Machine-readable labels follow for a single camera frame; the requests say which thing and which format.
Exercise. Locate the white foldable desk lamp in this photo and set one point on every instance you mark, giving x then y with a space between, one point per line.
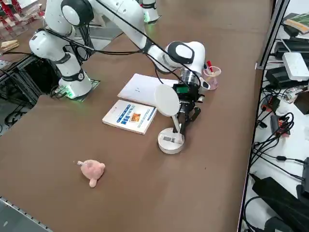
166 101

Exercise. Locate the blue capped marker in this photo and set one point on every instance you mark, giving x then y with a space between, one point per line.
206 66

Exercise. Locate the brown object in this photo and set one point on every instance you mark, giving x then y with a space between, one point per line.
303 101

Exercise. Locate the black case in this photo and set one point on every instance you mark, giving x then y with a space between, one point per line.
282 52

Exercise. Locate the green book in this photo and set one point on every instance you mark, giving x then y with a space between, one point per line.
299 23

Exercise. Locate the white flat box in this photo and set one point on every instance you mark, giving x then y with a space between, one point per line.
295 65

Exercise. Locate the black controller box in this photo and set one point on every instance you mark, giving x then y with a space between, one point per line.
41 75

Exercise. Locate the pink plush toy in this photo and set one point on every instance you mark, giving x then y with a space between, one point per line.
93 170

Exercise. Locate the red capped marker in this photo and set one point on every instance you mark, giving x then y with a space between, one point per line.
209 63

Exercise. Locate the wooden blocks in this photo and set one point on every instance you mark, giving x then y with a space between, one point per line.
9 44

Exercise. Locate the clear plastic cup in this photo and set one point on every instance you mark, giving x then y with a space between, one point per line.
213 82

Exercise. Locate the black power adapter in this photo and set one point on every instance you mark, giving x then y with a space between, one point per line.
274 123

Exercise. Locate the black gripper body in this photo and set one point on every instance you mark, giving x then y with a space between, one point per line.
189 99

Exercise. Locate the red and white rack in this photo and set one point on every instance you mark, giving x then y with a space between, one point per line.
7 9

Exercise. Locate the black flat box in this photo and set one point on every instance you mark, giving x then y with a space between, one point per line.
277 76

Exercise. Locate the white paper clipboard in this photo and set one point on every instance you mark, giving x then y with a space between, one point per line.
137 87

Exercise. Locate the aluminium frame post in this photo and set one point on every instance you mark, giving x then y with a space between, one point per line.
270 36

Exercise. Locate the blue and white book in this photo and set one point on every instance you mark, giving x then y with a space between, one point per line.
120 116

